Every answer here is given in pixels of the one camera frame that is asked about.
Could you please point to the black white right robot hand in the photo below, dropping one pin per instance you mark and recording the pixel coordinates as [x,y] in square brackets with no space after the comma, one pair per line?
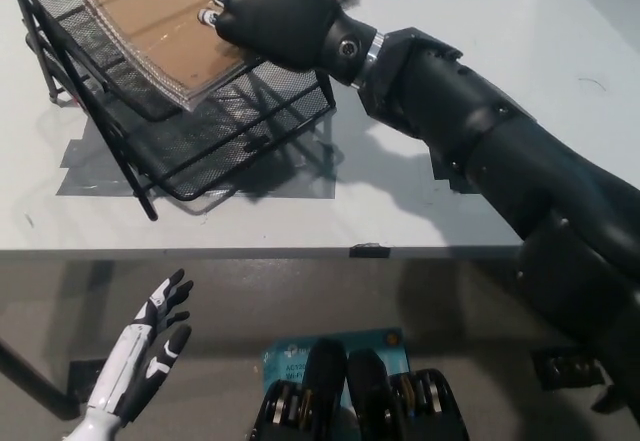
[280,11]

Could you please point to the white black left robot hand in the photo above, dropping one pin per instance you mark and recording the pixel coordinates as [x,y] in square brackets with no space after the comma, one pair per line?
[130,361]

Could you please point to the black mesh two-tier file tray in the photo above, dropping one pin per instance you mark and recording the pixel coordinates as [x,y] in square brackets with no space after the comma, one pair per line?
[225,131]

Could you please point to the black slanted table leg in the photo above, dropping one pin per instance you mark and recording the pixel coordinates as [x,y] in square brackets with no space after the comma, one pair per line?
[35,381]

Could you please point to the grey tape patch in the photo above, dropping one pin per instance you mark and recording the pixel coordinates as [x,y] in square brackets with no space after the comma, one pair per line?
[85,181]

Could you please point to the teal wifi router box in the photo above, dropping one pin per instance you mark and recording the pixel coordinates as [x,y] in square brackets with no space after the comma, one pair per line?
[370,342]

